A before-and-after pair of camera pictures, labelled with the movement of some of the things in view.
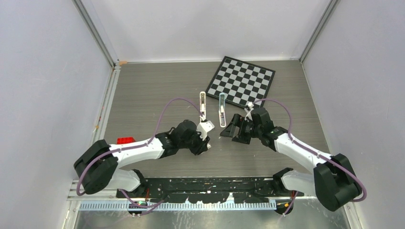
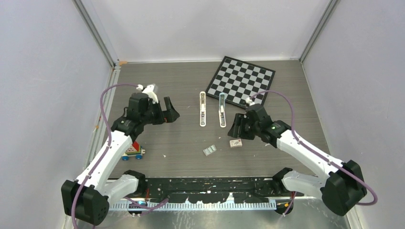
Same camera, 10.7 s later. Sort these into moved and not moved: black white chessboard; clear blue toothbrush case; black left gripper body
Moved: black left gripper body
Not moved: black white chessboard; clear blue toothbrush case
